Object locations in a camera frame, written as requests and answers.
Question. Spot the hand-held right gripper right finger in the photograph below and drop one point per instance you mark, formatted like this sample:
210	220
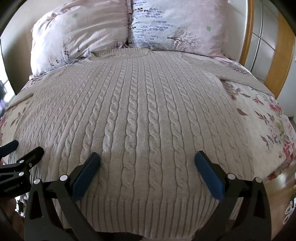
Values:
208	176

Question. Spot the white tree-print pillow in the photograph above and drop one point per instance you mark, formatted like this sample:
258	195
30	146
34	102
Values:
175	25

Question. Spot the window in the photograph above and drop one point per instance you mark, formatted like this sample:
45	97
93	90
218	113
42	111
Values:
4	95

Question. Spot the floral bed sheet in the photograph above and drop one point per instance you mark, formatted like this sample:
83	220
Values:
263	120

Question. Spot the wooden headboard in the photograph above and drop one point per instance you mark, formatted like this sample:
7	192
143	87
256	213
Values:
246	32

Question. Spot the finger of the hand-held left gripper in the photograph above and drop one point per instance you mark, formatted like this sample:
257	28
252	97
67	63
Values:
9	146
32	155

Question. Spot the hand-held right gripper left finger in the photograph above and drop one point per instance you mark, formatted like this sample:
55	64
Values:
85	177

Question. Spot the pink floral pillow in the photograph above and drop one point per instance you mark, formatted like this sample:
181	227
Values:
76	34

